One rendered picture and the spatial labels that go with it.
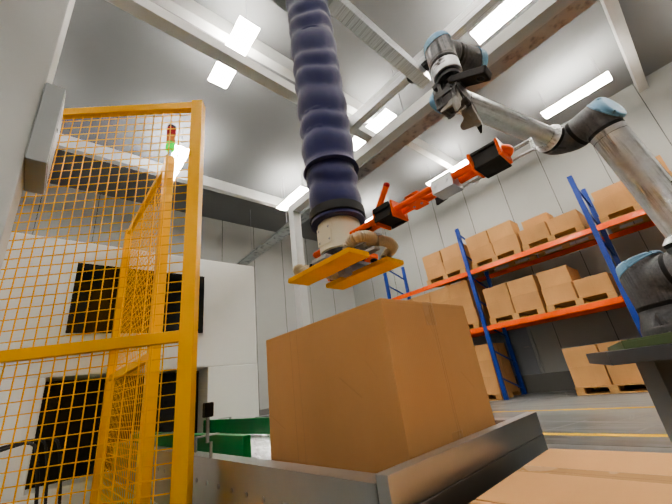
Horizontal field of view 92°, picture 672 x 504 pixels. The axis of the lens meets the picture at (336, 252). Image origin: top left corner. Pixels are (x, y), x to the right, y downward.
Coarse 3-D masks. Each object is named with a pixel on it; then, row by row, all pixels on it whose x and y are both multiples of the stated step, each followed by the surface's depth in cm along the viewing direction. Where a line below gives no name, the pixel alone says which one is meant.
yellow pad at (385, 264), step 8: (376, 264) 118; (384, 264) 118; (392, 264) 119; (400, 264) 120; (352, 272) 127; (360, 272) 124; (368, 272) 124; (376, 272) 125; (384, 272) 127; (336, 280) 133; (344, 280) 130; (352, 280) 131; (360, 280) 133; (336, 288) 139; (344, 288) 141
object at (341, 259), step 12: (336, 252) 112; (348, 252) 103; (360, 252) 106; (312, 264) 122; (324, 264) 110; (336, 264) 111; (348, 264) 113; (300, 276) 119; (312, 276) 120; (324, 276) 122
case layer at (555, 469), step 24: (552, 456) 76; (576, 456) 74; (600, 456) 72; (624, 456) 69; (648, 456) 67; (504, 480) 65; (528, 480) 63; (552, 480) 61; (576, 480) 60; (600, 480) 58; (624, 480) 57; (648, 480) 56
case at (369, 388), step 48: (288, 336) 112; (336, 336) 93; (384, 336) 80; (432, 336) 90; (288, 384) 108; (336, 384) 90; (384, 384) 77; (432, 384) 83; (480, 384) 97; (288, 432) 103; (336, 432) 87; (384, 432) 75; (432, 432) 76
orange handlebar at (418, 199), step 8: (504, 144) 84; (512, 152) 85; (464, 168) 90; (456, 176) 92; (464, 176) 94; (472, 176) 93; (416, 192) 101; (424, 192) 99; (408, 200) 103; (416, 200) 101; (424, 200) 102; (400, 208) 105; (408, 208) 107; (416, 208) 106; (368, 224) 114; (352, 232) 119; (376, 256) 146
